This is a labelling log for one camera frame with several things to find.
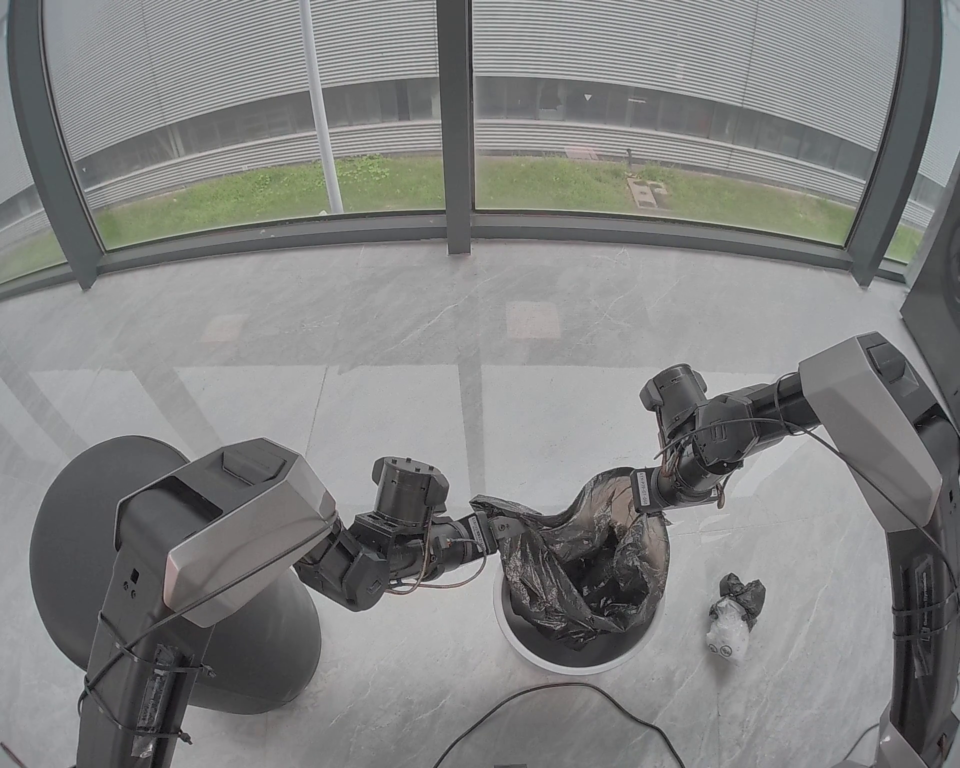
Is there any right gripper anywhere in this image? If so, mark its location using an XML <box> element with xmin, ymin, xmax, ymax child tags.
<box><xmin>634</xmin><ymin>459</ymin><xmax>726</xmax><ymax>519</ymax></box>

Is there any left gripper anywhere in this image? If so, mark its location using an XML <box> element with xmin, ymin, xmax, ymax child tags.
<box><xmin>422</xmin><ymin>510</ymin><xmax>502</xmax><ymax>574</ymax></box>

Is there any black plastic bag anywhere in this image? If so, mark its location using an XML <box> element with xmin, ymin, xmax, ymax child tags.
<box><xmin>470</xmin><ymin>466</ymin><xmax>672</xmax><ymax>652</ymax></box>

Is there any white trash bin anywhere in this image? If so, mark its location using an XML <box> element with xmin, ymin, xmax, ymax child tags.
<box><xmin>491</xmin><ymin>562</ymin><xmax>667</xmax><ymax>676</ymax></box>

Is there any crumpled black plastic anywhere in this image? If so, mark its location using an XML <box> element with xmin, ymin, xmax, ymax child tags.
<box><xmin>718</xmin><ymin>572</ymin><xmax>768</xmax><ymax>630</ymax></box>

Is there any crumpled clear wrapper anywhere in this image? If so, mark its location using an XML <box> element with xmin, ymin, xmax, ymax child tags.
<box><xmin>705</xmin><ymin>596</ymin><xmax>753</xmax><ymax>663</ymax></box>

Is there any window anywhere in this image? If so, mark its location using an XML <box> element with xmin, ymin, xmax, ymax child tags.
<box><xmin>0</xmin><ymin>0</ymin><xmax>960</xmax><ymax>301</ymax></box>

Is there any black cable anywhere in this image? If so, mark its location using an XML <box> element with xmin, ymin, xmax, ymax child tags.
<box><xmin>433</xmin><ymin>682</ymin><xmax>687</xmax><ymax>768</ymax></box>
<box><xmin>780</xmin><ymin>420</ymin><xmax>960</xmax><ymax>597</ymax></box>
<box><xmin>843</xmin><ymin>722</ymin><xmax>895</xmax><ymax>768</ymax></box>

